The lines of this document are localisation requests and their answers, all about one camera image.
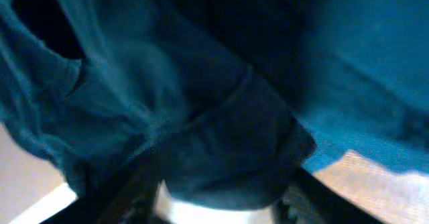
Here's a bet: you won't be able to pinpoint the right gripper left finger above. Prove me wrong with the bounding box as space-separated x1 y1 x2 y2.
42 156 161 224

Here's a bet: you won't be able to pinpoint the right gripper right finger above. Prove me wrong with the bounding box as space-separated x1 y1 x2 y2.
273 168 382 224

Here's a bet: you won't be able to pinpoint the navy blue shorts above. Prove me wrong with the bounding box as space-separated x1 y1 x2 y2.
1 0 428 210

